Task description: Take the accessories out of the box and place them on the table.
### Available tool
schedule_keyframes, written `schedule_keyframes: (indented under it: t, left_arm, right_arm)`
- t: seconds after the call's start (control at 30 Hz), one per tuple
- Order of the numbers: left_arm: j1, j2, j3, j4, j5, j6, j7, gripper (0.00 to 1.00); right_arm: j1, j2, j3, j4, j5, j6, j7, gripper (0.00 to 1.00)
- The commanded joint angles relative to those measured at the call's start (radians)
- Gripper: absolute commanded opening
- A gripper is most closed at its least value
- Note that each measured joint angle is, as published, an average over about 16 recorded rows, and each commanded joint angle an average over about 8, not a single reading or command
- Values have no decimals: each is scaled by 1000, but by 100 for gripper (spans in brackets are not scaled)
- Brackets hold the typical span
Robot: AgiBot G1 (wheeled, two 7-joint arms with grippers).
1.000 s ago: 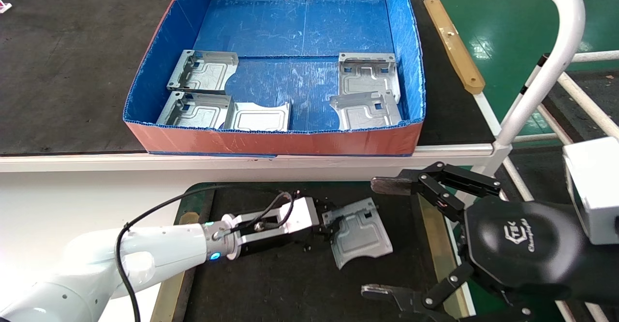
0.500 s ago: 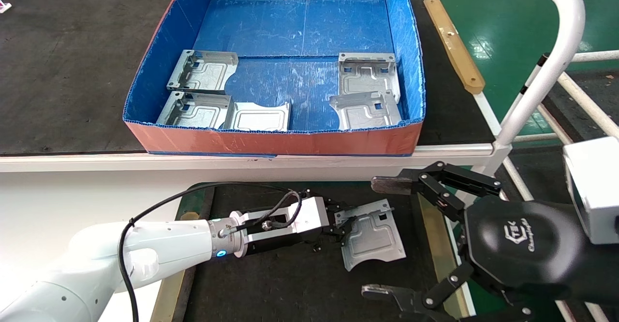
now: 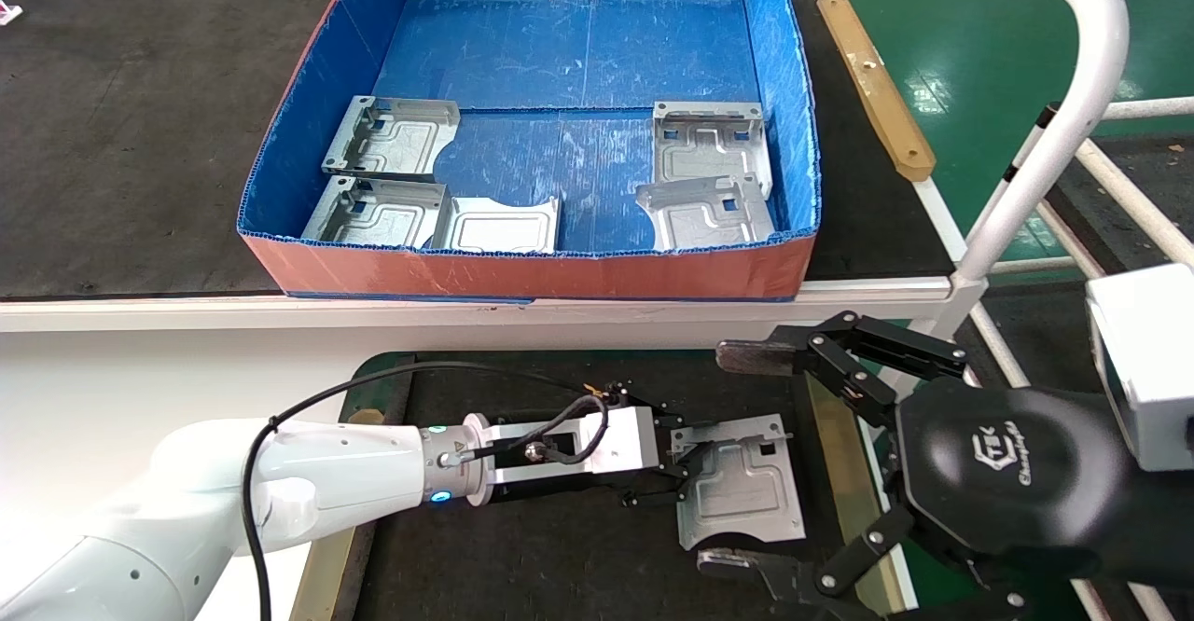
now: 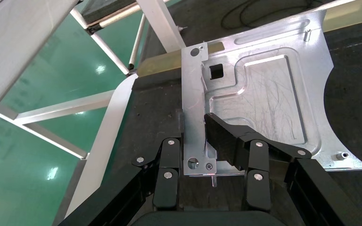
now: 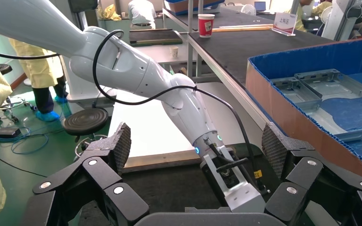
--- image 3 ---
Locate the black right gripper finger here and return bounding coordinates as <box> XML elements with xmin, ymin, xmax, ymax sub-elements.
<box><xmin>716</xmin><ymin>311</ymin><xmax>968</xmax><ymax>431</ymax></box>
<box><xmin>697</xmin><ymin>504</ymin><xmax>1027</xmax><ymax>621</ymax></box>

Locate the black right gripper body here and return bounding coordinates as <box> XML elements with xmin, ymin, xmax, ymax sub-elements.
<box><xmin>891</xmin><ymin>379</ymin><xmax>1194</xmax><ymax>594</ymax></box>

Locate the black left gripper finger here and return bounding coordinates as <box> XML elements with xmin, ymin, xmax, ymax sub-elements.
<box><xmin>621</xmin><ymin>479</ymin><xmax>697</xmax><ymax>511</ymax></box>
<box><xmin>604</xmin><ymin>381</ymin><xmax>697</xmax><ymax>436</ymax></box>

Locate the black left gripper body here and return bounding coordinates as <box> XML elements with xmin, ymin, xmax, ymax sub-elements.
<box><xmin>485</xmin><ymin>407</ymin><xmax>691</xmax><ymax>507</ymax></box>

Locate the stamped metal bracket plate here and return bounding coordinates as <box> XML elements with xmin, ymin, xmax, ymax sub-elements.
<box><xmin>670</xmin><ymin>414</ymin><xmax>807</xmax><ymax>551</ymax></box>
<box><xmin>300</xmin><ymin>175</ymin><xmax>451</xmax><ymax>251</ymax></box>
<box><xmin>635</xmin><ymin>173</ymin><xmax>777</xmax><ymax>253</ymax></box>
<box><xmin>651</xmin><ymin>102</ymin><xmax>773</xmax><ymax>198</ymax></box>
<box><xmin>431</xmin><ymin>196</ymin><xmax>561</xmax><ymax>255</ymax></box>
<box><xmin>322</xmin><ymin>95</ymin><xmax>461</xmax><ymax>182</ymax></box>

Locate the blue corrugated plastic box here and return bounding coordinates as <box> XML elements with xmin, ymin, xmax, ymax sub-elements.
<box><xmin>236</xmin><ymin>0</ymin><xmax>822</xmax><ymax>303</ymax></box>

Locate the black work mat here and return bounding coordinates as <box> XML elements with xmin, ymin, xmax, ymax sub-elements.
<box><xmin>331</xmin><ymin>351</ymin><xmax>887</xmax><ymax>621</ymax></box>

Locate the tan flat edge strip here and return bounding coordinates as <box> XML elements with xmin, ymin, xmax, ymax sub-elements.
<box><xmin>807</xmin><ymin>374</ymin><xmax>920</xmax><ymax>617</ymax></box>

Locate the long tan wooden strip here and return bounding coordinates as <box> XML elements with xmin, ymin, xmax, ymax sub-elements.
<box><xmin>817</xmin><ymin>0</ymin><xmax>937</xmax><ymax>183</ymax></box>

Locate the tan strip with rounded end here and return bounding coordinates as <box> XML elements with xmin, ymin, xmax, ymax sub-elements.
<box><xmin>289</xmin><ymin>408</ymin><xmax>383</xmax><ymax>621</ymax></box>

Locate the white rod with black bands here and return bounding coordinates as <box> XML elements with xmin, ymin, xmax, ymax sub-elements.
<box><xmin>1003</xmin><ymin>102</ymin><xmax>1062</xmax><ymax>184</ymax></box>

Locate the white diagonal tube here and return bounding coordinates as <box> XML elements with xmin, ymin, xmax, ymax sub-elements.
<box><xmin>1073</xmin><ymin>141</ymin><xmax>1194</xmax><ymax>269</ymax></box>

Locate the black mat of neighbouring cart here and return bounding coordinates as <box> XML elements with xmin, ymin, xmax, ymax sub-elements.
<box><xmin>1035</xmin><ymin>131</ymin><xmax>1194</xmax><ymax>277</ymax></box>

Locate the thin white horizontal tube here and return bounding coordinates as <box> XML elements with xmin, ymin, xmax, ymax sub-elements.
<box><xmin>1101</xmin><ymin>97</ymin><xmax>1194</xmax><ymax>121</ymax></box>

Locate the large black cart mat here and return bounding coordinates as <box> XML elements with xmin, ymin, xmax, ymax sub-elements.
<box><xmin>0</xmin><ymin>0</ymin><xmax>954</xmax><ymax>303</ymax></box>

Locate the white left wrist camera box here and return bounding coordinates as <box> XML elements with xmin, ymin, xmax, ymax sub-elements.
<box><xmin>485</xmin><ymin>405</ymin><xmax>663</xmax><ymax>489</ymax></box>

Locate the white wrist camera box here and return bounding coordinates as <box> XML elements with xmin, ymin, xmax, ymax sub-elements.
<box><xmin>485</xmin><ymin>405</ymin><xmax>663</xmax><ymax>489</ymax></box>
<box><xmin>1085</xmin><ymin>262</ymin><xmax>1194</xmax><ymax>473</ymax></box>

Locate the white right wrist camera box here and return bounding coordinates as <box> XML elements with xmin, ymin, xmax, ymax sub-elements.
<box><xmin>1085</xmin><ymin>262</ymin><xmax>1194</xmax><ymax>473</ymax></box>

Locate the white curved tube handle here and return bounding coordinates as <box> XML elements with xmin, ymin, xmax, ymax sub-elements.
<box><xmin>951</xmin><ymin>0</ymin><xmax>1132</xmax><ymax>288</ymax></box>

